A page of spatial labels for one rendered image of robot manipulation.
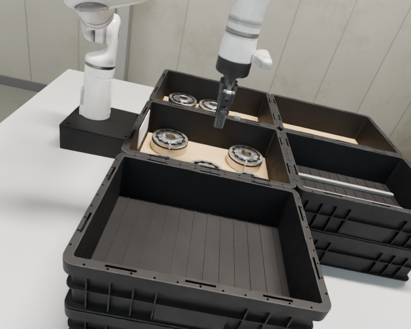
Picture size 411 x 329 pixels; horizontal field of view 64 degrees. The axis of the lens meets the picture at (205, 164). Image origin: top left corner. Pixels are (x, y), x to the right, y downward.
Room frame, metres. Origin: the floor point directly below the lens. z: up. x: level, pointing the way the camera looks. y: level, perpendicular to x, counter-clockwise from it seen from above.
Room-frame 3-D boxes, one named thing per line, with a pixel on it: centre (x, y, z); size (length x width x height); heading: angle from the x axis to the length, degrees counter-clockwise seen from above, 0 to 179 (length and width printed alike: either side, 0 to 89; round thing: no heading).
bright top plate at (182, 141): (0.81, 0.12, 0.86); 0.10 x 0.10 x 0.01
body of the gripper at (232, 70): (0.72, 0.00, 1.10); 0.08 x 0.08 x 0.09
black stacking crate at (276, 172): (0.74, 0.00, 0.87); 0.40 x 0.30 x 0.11; 95
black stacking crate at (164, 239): (0.44, -0.03, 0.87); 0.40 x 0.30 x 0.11; 95
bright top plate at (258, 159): (0.83, -0.11, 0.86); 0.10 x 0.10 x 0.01
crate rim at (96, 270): (0.44, -0.03, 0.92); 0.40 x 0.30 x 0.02; 95
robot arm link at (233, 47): (0.72, -0.02, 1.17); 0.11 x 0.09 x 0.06; 94
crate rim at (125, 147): (0.74, 0.00, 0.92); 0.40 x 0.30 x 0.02; 95
